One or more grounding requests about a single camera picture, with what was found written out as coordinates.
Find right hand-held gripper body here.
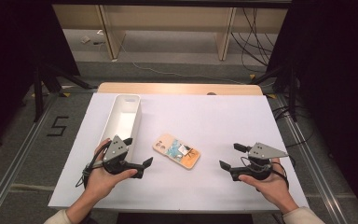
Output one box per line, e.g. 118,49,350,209
229,142,289,182

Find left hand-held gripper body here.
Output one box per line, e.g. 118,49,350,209
102,134,145,180

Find white plastic bin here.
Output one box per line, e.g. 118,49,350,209
98,93,143,162

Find printed orange phone case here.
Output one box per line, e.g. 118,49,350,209
152,133,201,171

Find person's left hand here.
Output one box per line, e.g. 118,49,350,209
85,138,139,200

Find person's right hand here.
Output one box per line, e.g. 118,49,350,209
238,158,295,208

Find wooden table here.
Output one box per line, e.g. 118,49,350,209
96,82,264,96

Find black tripod stand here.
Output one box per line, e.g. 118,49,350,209
32,62,99,123
250,62,300,123

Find black curtain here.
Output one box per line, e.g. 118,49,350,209
0,0,82,152
266,0,358,218

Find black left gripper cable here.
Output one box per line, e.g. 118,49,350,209
75,142,111,189

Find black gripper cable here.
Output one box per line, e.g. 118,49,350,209
240,155,291,190
75,142,111,189

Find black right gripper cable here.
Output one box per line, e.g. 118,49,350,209
240,155,291,190

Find black floor cables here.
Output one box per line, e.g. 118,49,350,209
273,105,313,149

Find aluminium floor rail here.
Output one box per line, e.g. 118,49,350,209
0,92,59,224
276,94,349,224

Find hanging black cables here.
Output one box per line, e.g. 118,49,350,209
231,7,276,74

